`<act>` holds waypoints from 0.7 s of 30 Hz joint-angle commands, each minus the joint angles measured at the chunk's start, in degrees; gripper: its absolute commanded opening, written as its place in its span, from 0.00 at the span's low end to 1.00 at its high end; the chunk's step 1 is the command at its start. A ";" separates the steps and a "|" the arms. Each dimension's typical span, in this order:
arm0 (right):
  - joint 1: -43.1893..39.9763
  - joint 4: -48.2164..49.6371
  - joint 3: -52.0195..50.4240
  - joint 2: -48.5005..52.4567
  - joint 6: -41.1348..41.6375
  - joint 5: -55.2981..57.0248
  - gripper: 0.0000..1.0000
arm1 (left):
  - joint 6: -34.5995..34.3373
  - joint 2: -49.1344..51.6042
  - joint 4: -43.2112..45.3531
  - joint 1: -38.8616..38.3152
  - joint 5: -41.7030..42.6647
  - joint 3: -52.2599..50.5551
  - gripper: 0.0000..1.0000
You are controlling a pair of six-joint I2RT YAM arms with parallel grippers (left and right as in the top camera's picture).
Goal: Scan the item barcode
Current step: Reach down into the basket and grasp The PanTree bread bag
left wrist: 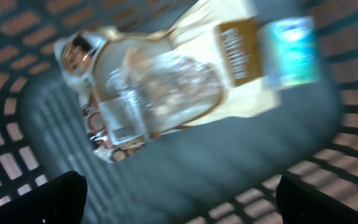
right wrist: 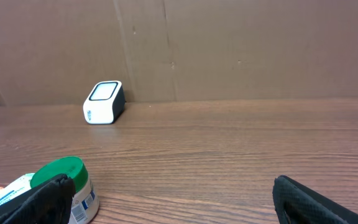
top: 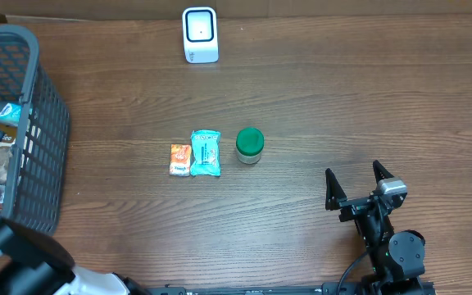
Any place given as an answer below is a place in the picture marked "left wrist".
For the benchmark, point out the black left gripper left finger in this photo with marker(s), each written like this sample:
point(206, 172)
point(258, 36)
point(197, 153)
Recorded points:
point(60, 200)

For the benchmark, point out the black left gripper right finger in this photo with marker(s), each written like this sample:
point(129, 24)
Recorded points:
point(299, 206)

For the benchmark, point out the beige granola bag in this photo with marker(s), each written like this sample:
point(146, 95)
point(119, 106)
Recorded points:
point(133, 87)

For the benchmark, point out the grey plastic mesh basket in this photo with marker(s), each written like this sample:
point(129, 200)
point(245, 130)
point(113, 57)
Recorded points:
point(224, 172)

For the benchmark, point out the small teal white box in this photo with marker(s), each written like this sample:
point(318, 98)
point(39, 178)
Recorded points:
point(289, 52)

